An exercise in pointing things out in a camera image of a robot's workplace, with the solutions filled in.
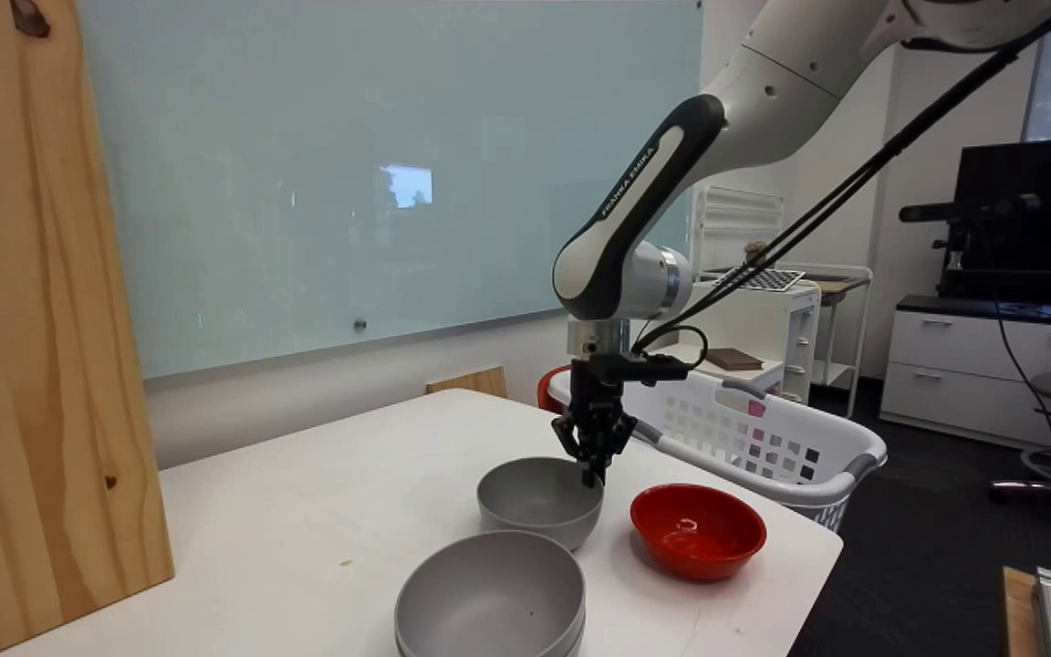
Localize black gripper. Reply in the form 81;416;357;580
551;354;641;494

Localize grey bowl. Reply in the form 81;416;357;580
389;528;590;657
393;612;586;657
475;455;610;556

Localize red bowl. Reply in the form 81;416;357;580
629;480;770;583

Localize brown wooden box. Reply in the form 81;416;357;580
423;362;516;404

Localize white laundry basket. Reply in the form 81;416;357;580
546;365;890;536

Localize white shelf cart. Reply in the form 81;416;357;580
682;259;877;407

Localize pale glass whiteboard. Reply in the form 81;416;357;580
72;0;708;383

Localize white drawer cabinet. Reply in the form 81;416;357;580
881;297;1051;460

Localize wooden plank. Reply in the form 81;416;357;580
1001;563;1046;657

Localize black monitor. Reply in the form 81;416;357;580
936;132;1051;310

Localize wooden board panel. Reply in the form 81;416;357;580
0;0;179;657

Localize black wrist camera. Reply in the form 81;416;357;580
581;350;688;389

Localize black stereo camera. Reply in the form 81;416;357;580
899;196;966;225

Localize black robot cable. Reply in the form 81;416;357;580
631;0;1051;369

